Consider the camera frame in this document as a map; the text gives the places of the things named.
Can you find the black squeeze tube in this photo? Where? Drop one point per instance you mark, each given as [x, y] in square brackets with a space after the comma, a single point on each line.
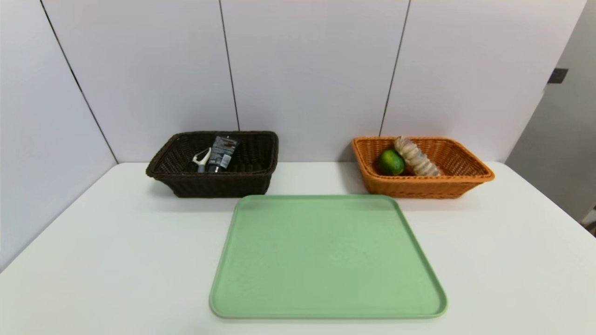
[221, 151]

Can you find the green lime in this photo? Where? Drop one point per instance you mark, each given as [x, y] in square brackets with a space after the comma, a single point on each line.
[390, 163]

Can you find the dark brown wicker basket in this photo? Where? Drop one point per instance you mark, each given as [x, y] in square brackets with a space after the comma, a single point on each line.
[233, 184]

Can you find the orange wicker basket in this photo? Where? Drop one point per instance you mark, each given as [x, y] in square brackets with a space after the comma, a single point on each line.
[465, 186]

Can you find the light green plastic tray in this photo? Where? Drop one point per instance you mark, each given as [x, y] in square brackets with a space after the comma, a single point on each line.
[326, 265]

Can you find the dark wall fixture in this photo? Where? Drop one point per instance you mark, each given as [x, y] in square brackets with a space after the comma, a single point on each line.
[558, 76]

